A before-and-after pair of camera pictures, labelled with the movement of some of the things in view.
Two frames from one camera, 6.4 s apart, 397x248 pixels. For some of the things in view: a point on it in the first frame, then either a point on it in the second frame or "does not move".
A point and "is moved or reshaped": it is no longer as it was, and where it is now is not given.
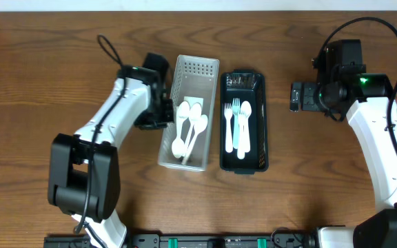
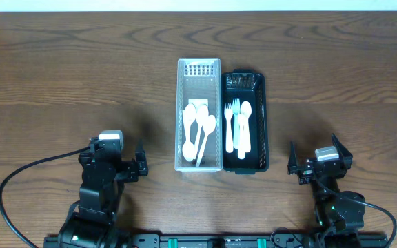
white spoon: [246, 111] does not move
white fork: [240, 151] does not move
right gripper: [308, 97] to [319, 169]
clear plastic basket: [196, 82] is moved or reshaped
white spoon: [201, 125] to [209, 124]
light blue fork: [236, 107] does not move
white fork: [228, 114] does not move
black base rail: [276, 240] does not move
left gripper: [164, 112] to [126, 166]
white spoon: [195, 114] to [201, 112]
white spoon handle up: [178, 147] to [189, 151]
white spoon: [183, 113] to [189, 115]
